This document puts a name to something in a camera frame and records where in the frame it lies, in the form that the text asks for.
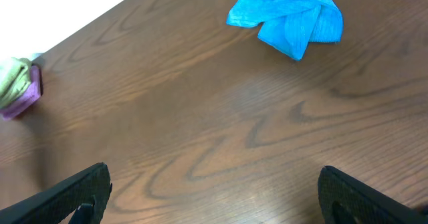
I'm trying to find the blue crumpled cloth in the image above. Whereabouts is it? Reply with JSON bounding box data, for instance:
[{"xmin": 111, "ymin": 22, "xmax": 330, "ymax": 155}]
[{"xmin": 227, "ymin": 0, "xmax": 344, "ymax": 60}]

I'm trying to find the folded pink cloth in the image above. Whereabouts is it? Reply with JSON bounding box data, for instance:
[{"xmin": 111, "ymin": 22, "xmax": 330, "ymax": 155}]
[{"xmin": 1, "ymin": 65, "xmax": 43, "ymax": 121}]

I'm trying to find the folded green cloth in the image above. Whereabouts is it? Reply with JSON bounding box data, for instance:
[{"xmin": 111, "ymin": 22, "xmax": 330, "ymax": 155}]
[{"xmin": 1, "ymin": 58, "xmax": 31, "ymax": 109}]

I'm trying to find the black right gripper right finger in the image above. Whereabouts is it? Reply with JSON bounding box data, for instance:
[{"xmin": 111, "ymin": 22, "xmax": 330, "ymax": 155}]
[{"xmin": 318, "ymin": 166, "xmax": 427, "ymax": 224}]

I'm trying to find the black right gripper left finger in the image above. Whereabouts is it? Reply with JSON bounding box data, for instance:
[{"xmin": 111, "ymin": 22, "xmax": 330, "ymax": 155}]
[{"xmin": 1, "ymin": 162, "xmax": 112, "ymax": 224}]

